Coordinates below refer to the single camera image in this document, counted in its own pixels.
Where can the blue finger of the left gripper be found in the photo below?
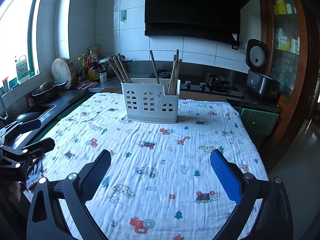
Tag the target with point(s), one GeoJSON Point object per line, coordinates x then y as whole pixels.
{"type": "Point", "coordinates": [23, 127]}

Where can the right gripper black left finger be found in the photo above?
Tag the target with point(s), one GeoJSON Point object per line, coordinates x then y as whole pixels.
{"type": "Point", "coordinates": [46, 219]}

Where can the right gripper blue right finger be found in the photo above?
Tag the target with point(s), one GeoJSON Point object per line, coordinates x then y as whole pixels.
{"type": "Point", "coordinates": [274, 218]}

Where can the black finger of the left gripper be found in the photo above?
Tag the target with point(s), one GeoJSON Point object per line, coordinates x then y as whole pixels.
{"type": "Point", "coordinates": [38, 149]}

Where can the wooden chopstick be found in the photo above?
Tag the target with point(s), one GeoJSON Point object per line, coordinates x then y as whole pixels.
{"type": "Point", "coordinates": [174, 77]}
{"type": "Point", "coordinates": [154, 66]}
{"type": "Point", "coordinates": [172, 74]}
{"type": "Point", "coordinates": [120, 69]}
{"type": "Point", "coordinates": [125, 67]}
{"type": "Point", "coordinates": [177, 74]}
{"type": "Point", "coordinates": [177, 55]}
{"type": "Point", "coordinates": [115, 69]}

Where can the person's left hand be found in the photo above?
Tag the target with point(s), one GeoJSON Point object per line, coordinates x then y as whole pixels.
{"type": "Point", "coordinates": [14, 194]}

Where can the grey knit glove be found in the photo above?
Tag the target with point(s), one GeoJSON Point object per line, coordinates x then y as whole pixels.
{"type": "Point", "coordinates": [34, 175]}

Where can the round wooden cutting board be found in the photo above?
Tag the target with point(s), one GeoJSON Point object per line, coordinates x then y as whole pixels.
{"type": "Point", "coordinates": [63, 71]}

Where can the pink cloth rag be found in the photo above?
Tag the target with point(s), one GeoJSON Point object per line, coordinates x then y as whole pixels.
{"type": "Point", "coordinates": [83, 85]}

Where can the small white jar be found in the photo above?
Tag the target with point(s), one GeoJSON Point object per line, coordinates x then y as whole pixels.
{"type": "Point", "coordinates": [103, 76]}

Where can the dark soy sauce bottle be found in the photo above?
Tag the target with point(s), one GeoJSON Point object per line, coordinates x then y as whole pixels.
{"type": "Point", "coordinates": [93, 66]}

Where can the white plastic utensil holder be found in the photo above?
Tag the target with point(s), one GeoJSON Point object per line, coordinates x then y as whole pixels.
{"type": "Point", "coordinates": [148, 101]}

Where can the white cartoon print cloth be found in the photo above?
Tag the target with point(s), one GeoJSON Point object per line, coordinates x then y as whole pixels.
{"type": "Point", "coordinates": [160, 184]}

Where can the black rice cooker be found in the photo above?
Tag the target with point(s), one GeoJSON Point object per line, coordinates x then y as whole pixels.
{"type": "Point", "coordinates": [256, 59]}

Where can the black gas stove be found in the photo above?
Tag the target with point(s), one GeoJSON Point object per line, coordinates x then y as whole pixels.
{"type": "Point", "coordinates": [217, 83]}

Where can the wooden glass cabinet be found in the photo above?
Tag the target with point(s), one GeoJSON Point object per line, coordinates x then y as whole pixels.
{"type": "Point", "coordinates": [290, 33]}

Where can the black range hood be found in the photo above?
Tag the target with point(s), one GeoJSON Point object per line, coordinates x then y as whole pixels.
{"type": "Point", "coordinates": [217, 20]}

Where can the steel bowl with handle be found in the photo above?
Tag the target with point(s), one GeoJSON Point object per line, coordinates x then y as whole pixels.
{"type": "Point", "coordinates": [47, 91]}

